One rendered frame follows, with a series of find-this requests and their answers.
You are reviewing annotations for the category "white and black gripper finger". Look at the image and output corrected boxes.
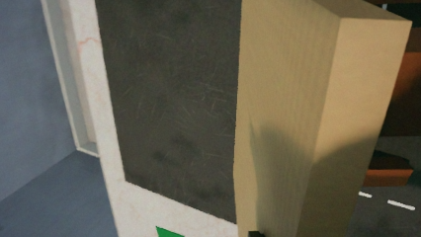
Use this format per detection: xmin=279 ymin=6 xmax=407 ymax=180
xmin=248 ymin=231 xmax=265 ymax=237

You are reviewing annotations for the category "dark brown work mat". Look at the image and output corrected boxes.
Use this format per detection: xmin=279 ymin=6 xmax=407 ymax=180
xmin=95 ymin=0 xmax=421 ymax=237

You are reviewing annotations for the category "green flat block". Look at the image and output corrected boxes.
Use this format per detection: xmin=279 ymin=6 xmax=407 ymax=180
xmin=156 ymin=225 xmax=186 ymax=237

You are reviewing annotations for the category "tan wooden stool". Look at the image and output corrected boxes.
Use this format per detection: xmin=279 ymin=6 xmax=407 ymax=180
xmin=233 ymin=0 xmax=421 ymax=237

